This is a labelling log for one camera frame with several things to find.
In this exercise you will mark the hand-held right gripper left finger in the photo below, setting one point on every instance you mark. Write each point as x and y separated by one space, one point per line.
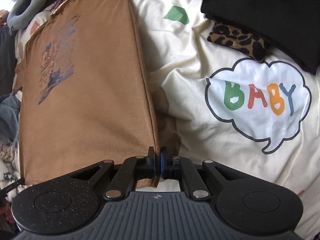
150 162

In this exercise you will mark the white black fuzzy blanket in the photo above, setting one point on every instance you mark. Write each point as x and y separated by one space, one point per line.
7 175

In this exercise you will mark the small floral cloth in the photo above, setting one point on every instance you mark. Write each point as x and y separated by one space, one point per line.
55 3

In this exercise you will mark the cream printed blanket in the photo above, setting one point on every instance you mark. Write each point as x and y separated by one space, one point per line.
200 62

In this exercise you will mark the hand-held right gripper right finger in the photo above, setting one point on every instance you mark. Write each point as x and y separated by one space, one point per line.
163 162

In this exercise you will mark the leopard print cloth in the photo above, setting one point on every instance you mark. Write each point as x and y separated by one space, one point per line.
237 38

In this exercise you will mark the black folded garment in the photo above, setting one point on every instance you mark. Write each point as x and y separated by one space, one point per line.
262 10

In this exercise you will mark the brown printed t-shirt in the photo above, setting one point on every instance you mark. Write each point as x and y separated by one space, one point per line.
95 92

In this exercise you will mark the grey neck pillow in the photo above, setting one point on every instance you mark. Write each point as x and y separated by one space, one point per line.
25 17

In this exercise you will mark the grey-blue jeans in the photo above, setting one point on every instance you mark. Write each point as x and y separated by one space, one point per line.
8 115

